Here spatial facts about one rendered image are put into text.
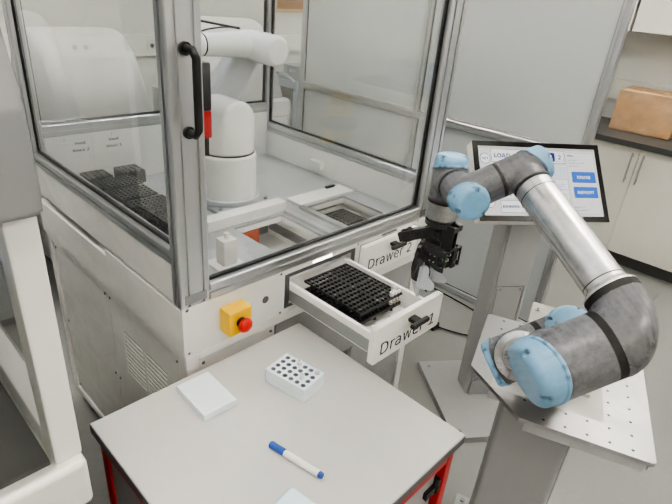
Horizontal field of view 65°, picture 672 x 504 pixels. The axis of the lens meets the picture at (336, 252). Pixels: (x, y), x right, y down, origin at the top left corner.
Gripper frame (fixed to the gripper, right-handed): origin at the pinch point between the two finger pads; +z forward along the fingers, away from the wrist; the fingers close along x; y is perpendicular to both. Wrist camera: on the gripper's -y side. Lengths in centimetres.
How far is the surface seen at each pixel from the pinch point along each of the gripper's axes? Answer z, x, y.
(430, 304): 9.0, 8.6, -1.0
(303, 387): 20.3, -31.1, -8.1
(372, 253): 10.8, 21.5, -33.0
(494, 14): -59, 164, -85
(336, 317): 12.2, -12.6, -16.0
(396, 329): 10.8, -5.9, -1.1
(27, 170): -43, -81, -10
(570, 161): -14, 103, -7
